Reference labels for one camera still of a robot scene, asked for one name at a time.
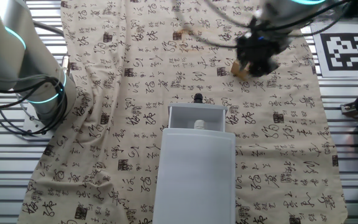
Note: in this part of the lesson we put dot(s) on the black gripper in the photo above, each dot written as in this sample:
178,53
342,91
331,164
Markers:
263,48

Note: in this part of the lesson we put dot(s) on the wooden block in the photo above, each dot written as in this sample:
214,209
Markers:
238,74

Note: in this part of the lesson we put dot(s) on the black drawer knob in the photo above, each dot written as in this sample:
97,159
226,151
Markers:
198,98

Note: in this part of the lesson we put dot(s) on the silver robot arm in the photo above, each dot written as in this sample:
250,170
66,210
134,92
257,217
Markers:
5,46

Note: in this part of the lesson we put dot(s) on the white drawer cabinet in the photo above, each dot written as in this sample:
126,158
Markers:
196,174

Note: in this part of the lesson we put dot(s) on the black white marker board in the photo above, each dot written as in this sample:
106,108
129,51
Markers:
340,51

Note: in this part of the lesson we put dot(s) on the beige calligraphy print tablecloth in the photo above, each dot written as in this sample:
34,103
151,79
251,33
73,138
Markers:
120,93

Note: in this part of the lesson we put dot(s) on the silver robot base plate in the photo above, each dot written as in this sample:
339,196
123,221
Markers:
33,123

